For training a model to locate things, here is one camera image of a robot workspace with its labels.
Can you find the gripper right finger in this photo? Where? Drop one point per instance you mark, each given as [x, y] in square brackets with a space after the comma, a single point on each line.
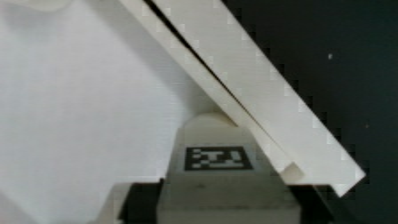
[323, 209]

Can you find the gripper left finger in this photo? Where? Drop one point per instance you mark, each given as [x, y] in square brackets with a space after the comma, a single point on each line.
[129, 203]

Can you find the white table leg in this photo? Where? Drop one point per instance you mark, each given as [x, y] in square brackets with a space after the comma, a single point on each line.
[222, 188]

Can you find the white square tabletop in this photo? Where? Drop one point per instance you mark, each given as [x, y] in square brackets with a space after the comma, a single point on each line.
[96, 98]

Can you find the white right fence piece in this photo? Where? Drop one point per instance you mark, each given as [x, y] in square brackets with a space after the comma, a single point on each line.
[240, 65]

